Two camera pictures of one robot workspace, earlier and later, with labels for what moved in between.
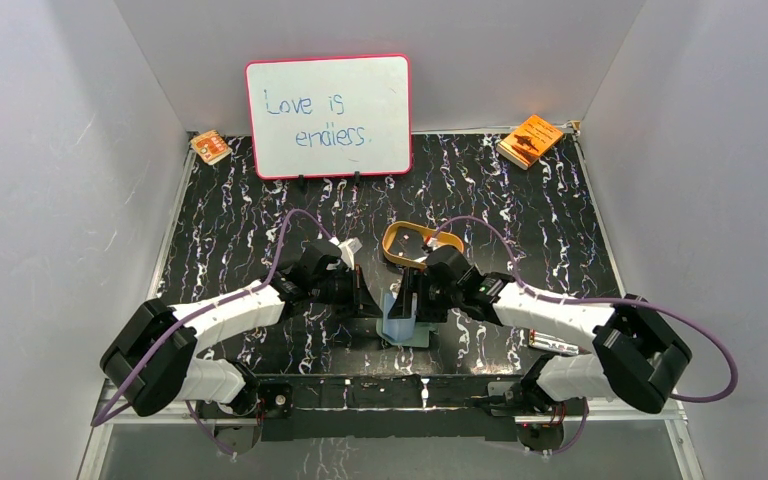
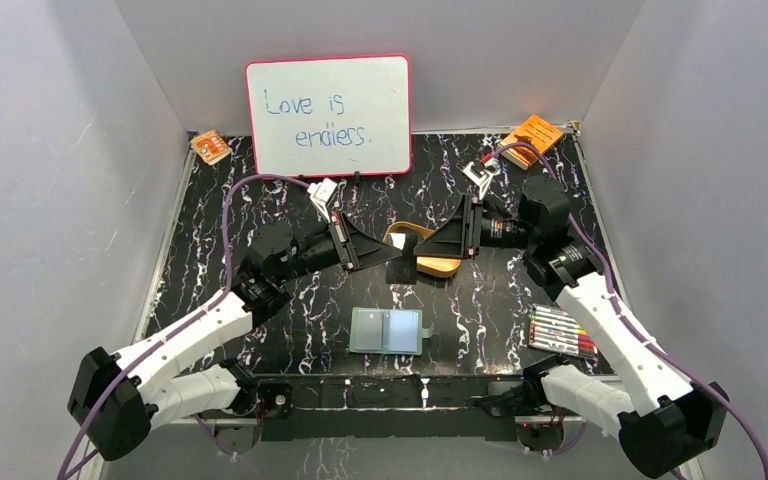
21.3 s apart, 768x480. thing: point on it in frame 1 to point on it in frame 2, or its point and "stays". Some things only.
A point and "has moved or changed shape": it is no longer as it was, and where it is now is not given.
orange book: x=523 y=146 stays
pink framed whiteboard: x=331 y=116 stays
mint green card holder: x=406 y=332 has moved or changed shape
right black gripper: x=411 y=281 to x=450 y=240
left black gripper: x=359 y=291 to x=345 y=240
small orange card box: x=211 y=147 stays
